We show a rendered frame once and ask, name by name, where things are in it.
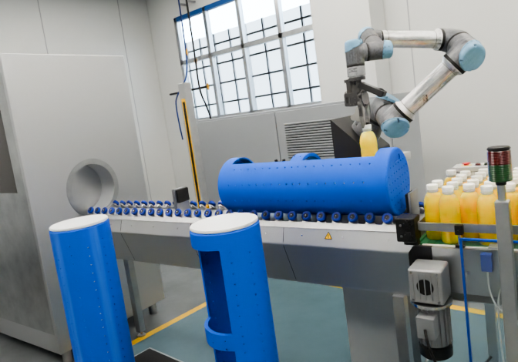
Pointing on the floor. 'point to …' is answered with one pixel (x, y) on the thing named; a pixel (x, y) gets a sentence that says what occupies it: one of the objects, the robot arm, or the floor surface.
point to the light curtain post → (193, 142)
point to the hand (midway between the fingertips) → (366, 124)
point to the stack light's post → (507, 277)
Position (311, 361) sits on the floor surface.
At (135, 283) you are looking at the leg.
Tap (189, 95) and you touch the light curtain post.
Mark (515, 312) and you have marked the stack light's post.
